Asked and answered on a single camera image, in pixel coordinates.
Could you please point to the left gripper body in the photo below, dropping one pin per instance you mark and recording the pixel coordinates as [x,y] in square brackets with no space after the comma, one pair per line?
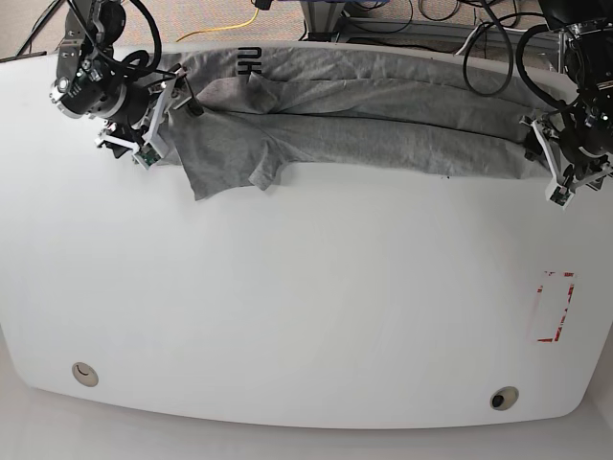
[578,153]

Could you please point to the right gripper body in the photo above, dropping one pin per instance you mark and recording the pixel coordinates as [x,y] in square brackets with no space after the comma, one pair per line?
[134,113]

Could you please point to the grey t-shirt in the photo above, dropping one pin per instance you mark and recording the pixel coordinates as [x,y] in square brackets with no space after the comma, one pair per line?
[265,108]

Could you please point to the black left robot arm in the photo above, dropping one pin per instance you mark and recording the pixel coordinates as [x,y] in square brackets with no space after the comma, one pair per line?
[586,32]

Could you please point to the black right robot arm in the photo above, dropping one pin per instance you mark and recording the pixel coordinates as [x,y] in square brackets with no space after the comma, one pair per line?
[87,70]

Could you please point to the red tape rectangle marking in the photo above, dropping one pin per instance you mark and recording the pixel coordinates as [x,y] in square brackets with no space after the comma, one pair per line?
[553,300]

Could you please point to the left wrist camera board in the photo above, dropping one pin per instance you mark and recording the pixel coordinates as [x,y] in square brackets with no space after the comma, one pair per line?
[558,194]

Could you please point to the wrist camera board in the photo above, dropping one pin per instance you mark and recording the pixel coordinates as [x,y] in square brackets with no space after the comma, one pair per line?
[148,155]
[558,194]

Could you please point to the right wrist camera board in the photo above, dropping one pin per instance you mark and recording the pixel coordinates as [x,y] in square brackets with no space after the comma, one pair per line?
[148,155]

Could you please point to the right table cable grommet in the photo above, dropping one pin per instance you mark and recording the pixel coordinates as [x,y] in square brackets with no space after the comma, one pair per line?
[504,398]

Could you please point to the table cable grommet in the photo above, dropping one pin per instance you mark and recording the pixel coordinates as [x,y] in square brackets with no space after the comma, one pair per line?
[504,398]
[85,374]

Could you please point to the left table cable grommet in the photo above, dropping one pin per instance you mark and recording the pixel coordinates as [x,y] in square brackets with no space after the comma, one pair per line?
[85,374]

